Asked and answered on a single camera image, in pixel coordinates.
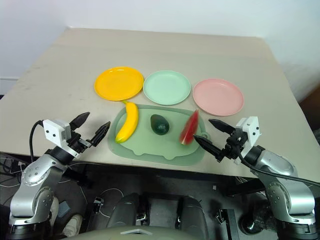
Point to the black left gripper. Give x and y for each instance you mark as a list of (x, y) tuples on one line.
[(77, 142)]

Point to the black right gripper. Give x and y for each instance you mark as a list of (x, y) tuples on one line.
[(232, 148)]

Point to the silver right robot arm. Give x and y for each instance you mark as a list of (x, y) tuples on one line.
[(282, 185)]

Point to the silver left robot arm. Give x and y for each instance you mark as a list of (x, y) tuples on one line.
[(37, 185)]

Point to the pink plate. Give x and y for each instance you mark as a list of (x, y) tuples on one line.
[(218, 97)]

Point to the yellow plate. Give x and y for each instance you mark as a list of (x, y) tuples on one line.
[(118, 83)]

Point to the light green plate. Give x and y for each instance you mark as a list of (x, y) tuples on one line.
[(166, 87)]

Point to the red watermelon slice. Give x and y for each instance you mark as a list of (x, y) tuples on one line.
[(190, 130)]

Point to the yellow banana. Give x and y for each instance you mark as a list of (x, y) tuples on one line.
[(130, 122)]

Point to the dark green avocado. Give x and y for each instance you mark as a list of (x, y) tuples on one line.
[(160, 125)]

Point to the green silicone mat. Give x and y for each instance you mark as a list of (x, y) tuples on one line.
[(155, 147)]

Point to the dark rounded shape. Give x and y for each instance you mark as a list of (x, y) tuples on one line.
[(127, 207), (191, 215)]

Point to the black round ball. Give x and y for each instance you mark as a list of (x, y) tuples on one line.
[(250, 223)]

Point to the white shoe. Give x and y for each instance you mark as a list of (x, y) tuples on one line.
[(73, 225)]

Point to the grey-green robot torso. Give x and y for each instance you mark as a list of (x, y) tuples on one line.
[(135, 233)]

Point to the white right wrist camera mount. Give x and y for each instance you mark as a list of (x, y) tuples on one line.
[(251, 132)]

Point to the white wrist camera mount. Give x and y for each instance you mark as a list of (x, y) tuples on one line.
[(251, 132), (53, 131)]

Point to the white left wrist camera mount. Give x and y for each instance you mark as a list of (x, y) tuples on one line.
[(53, 131)]

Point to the black table frame bar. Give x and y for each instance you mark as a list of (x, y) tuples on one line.
[(245, 186)]

